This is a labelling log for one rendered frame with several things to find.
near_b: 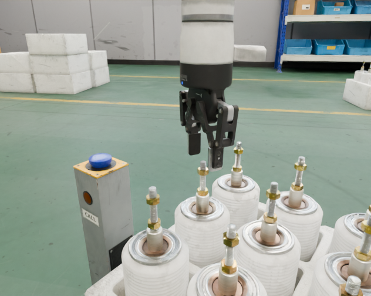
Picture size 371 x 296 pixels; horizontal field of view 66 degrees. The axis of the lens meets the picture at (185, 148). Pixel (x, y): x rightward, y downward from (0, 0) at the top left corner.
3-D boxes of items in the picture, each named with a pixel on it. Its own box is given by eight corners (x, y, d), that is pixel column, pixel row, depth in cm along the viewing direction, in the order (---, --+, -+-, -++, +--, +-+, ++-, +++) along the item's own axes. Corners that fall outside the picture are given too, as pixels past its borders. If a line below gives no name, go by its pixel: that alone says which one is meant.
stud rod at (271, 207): (273, 230, 42) (279, 184, 39) (266, 231, 42) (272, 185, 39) (270, 226, 43) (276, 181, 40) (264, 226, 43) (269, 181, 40)
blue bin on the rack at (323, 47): (308, 53, 465) (310, 39, 457) (333, 53, 459) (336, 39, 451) (316, 54, 419) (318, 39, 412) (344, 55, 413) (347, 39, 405)
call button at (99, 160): (98, 174, 49) (97, 162, 49) (85, 167, 52) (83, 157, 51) (117, 166, 52) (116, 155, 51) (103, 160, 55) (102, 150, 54)
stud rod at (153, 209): (156, 231, 41) (154, 185, 38) (159, 235, 40) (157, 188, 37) (149, 234, 40) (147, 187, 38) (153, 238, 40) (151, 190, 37)
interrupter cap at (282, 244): (296, 230, 45) (296, 226, 45) (292, 263, 38) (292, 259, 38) (248, 218, 48) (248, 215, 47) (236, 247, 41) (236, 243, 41)
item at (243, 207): (211, 238, 70) (213, 171, 63) (251, 242, 69) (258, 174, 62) (207, 267, 61) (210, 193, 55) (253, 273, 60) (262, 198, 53)
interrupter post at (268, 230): (276, 235, 44) (279, 217, 42) (274, 245, 42) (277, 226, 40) (260, 231, 44) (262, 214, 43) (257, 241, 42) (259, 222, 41)
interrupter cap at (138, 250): (119, 262, 39) (118, 258, 38) (140, 228, 45) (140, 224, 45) (173, 272, 37) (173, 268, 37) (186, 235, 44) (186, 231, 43)
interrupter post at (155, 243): (144, 252, 40) (142, 232, 39) (150, 241, 42) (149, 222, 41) (160, 255, 40) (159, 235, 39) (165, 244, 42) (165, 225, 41)
